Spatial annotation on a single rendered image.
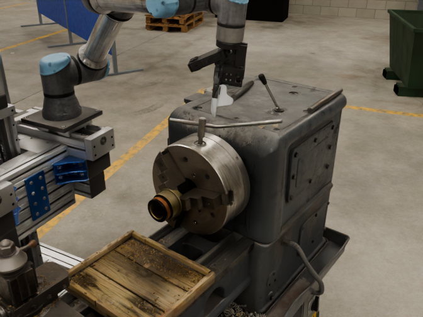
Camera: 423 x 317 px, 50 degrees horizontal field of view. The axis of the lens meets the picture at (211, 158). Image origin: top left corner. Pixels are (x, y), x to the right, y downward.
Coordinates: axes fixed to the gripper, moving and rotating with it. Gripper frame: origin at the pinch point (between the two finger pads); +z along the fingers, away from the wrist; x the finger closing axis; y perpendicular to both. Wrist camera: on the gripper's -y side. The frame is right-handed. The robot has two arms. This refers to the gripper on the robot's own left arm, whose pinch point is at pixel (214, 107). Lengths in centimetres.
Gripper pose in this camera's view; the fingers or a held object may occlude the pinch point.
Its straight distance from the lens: 135.2
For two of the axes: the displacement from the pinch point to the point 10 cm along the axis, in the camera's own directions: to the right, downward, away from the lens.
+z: -0.8, 8.6, 5.0
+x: 1.4, -4.9, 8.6
